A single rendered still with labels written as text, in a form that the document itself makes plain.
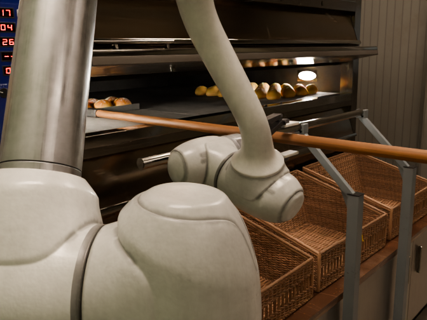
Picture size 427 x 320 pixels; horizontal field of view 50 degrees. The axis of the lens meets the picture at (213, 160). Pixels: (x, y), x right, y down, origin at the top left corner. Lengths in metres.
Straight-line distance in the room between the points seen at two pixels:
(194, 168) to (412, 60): 3.79
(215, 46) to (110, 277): 0.47
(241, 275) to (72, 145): 0.26
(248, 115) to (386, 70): 3.87
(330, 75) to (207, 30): 2.08
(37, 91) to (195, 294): 0.31
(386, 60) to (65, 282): 4.31
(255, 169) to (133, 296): 0.44
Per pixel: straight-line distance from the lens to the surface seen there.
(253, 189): 0.86
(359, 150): 1.15
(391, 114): 4.66
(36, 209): 0.53
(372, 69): 4.69
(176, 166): 0.94
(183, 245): 0.45
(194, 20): 0.82
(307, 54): 2.08
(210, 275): 0.46
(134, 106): 2.13
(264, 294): 1.43
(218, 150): 0.95
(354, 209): 1.61
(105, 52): 1.33
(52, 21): 0.64
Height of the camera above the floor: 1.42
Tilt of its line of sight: 13 degrees down
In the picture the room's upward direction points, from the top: 1 degrees counter-clockwise
